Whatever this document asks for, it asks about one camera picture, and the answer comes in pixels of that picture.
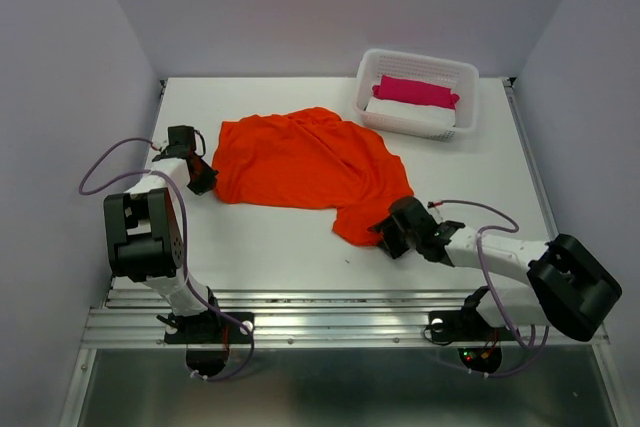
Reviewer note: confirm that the pink rolled t shirt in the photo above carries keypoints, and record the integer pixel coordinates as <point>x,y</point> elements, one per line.
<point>414,92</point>

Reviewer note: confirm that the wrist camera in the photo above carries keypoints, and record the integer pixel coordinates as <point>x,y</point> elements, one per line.
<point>184,142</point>
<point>412,217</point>

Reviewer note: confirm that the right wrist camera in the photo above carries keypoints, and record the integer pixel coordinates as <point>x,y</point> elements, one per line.
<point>412,217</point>

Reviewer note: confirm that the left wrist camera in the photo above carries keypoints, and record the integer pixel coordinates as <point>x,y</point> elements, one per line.
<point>184,142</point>

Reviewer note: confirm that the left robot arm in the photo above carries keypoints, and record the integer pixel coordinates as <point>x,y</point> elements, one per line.
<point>144,244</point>

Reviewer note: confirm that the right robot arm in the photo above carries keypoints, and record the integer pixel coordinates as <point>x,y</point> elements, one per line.
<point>558,283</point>

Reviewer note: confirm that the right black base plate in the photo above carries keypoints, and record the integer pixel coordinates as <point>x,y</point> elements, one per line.
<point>457,326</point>

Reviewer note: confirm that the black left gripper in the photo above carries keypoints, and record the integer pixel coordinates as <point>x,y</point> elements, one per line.
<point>208,182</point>

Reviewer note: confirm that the orange t shirt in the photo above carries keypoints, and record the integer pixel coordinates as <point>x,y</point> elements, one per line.
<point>311,159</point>

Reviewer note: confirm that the white plastic basket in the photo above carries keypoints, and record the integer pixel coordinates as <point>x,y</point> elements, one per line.
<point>461,78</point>

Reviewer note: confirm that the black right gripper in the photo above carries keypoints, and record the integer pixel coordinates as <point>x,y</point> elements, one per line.
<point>388,241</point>

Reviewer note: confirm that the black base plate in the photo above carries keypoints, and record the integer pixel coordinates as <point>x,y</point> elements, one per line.
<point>235,329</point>
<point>457,326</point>

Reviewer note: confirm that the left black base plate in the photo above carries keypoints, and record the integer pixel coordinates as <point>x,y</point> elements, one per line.
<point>235,329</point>

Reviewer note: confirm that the white rolled t shirt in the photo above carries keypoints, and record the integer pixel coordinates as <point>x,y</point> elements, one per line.
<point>441,116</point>

